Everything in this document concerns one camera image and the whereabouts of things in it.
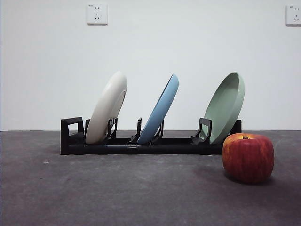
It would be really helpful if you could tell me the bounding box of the cream pale yellow plate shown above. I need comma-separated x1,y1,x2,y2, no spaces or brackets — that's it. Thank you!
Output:
85,71,128,144

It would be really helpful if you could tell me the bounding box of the red yellow apple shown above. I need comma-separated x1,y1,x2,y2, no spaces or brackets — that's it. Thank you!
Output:
222,133,275,184

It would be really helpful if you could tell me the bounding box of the blue plate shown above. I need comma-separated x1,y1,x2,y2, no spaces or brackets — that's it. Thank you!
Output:
137,73,179,145

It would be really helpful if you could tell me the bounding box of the green plate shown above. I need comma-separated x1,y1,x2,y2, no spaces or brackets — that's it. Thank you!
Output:
203,72,246,145

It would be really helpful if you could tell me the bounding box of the black plate rack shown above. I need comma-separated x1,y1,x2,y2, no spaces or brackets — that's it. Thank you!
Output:
60,116,242,155

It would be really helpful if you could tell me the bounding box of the white wall socket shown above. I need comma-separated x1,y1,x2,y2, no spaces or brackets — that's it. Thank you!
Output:
87,3,109,26
285,5,301,26

